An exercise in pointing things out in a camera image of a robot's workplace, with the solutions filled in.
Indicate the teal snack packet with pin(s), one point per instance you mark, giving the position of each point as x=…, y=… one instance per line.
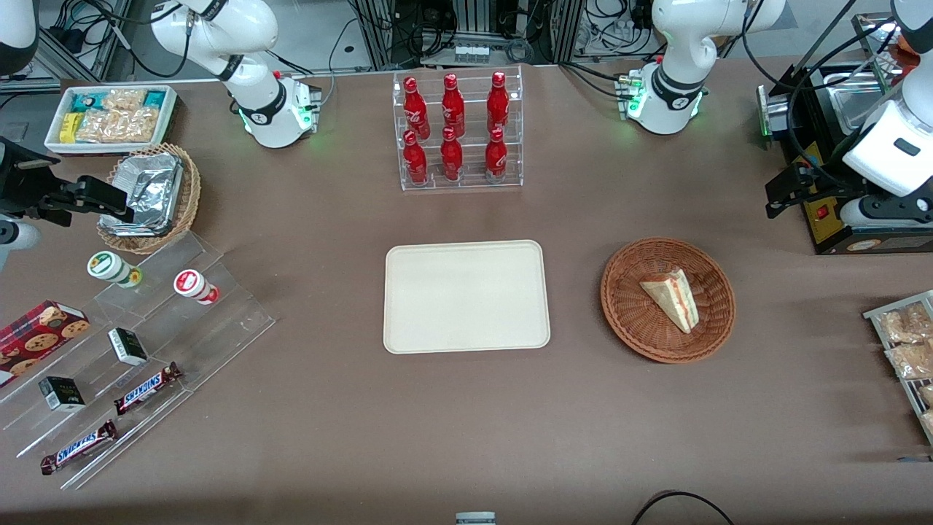
x=157, y=98
x=84, y=100

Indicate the aluminium foil container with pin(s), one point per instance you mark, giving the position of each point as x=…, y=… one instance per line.
x=131, y=227
x=149, y=186

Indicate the cream plastic tray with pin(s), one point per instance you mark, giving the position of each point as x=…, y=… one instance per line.
x=466, y=295

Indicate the yellow snack packet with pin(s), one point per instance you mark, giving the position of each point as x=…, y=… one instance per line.
x=68, y=127

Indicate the small black box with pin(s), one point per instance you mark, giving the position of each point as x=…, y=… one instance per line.
x=127, y=346
x=62, y=394

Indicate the triangular sandwich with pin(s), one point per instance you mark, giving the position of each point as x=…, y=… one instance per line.
x=674, y=299

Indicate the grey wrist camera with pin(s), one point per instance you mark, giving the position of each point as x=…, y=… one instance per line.
x=882, y=211
x=18, y=237

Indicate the Snickers bar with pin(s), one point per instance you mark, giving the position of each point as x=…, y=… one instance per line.
x=146, y=389
x=79, y=447

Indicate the red cola bottle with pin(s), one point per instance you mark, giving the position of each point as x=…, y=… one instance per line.
x=415, y=162
x=453, y=109
x=498, y=106
x=415, y=109
x=496, y=157
x=451, y=159

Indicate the green lid cup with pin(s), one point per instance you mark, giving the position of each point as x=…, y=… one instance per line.
x=106, y=266

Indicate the clear acrylic bottle rack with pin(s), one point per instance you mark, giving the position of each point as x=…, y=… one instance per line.
x=472, y=138

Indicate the clear pastry bag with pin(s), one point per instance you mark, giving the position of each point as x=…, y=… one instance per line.
x=928, y=423
x=911, y=361
x=927, y=395
x=904, y=324

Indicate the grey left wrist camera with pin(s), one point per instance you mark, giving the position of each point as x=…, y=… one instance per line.
x=882, y=211

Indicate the black sausage warmer machine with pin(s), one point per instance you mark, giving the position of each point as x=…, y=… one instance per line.
x=827, y=226

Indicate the red lid cup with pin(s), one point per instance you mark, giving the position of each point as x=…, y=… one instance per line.
x=189, y=283

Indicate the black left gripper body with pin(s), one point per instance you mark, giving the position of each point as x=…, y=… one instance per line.
x=826, y=183

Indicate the orange sausage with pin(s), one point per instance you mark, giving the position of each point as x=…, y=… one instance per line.
x=904, y=44

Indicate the grey device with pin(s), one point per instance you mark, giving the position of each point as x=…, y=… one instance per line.
x=475, y=519

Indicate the clear nut brittle bag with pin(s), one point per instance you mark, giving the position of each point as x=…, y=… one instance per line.
x=120, y=125
x=124, y=100

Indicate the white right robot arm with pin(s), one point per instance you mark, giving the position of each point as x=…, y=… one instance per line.
x=270, y=109

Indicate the tray of packaged pastries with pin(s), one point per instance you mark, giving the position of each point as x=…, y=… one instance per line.
x=878, y=313

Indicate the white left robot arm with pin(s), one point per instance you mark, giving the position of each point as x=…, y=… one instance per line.
x=674, y=44

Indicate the aluminium equipment rack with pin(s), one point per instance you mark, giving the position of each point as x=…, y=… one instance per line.
x=474, y=22

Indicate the brown wicker basket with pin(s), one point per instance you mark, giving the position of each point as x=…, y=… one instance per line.
x=634, y=306

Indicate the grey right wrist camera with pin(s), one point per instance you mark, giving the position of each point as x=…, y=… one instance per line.
x=18, y=237

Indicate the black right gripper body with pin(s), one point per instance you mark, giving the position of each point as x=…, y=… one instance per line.
x=16, y=182

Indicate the aluminium frame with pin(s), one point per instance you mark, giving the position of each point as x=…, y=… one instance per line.
x=73, y=55

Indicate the clear acrylic stepped display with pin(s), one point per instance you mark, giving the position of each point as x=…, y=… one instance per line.
x=211, y=328

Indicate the white snack tray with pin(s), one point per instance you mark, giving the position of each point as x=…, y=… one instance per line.
x=55, y=142

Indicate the steel warmer pan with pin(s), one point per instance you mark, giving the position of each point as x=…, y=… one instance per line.
x=853, y=102

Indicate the light wicker basket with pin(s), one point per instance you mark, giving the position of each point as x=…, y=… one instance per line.
x=191, y=189

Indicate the red cookie box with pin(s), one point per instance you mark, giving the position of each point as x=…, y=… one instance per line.
x=36, y=339

